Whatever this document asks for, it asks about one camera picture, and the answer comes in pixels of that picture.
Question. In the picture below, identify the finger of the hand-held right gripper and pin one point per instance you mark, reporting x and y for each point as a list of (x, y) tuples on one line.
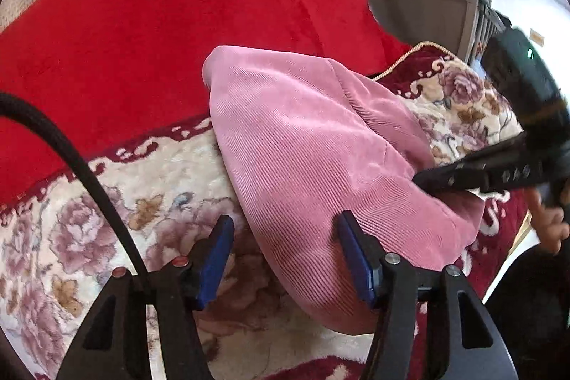
[(481, 175)]

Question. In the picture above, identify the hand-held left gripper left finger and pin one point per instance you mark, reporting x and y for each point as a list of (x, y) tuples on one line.
[(213, 264)]

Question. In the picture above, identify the red plush blanket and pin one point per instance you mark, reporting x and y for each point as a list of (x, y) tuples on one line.
[(156, 28)]

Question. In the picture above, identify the wooden crib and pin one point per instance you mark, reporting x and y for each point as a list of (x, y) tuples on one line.
[(423, 15)]

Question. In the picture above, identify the floral plush blanket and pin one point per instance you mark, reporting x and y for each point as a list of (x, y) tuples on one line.
[(111, 206)]

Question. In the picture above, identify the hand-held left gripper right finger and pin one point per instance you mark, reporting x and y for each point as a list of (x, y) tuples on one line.
[(358, 268)]

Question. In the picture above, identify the person's right hand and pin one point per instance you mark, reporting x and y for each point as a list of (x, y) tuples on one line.
[(552, 228)]

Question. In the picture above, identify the person's dark pants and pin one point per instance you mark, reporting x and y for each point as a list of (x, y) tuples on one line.
[(534, 308)]

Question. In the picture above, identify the dark brown sofa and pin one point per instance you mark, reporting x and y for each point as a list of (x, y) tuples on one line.
[(374, 1)]

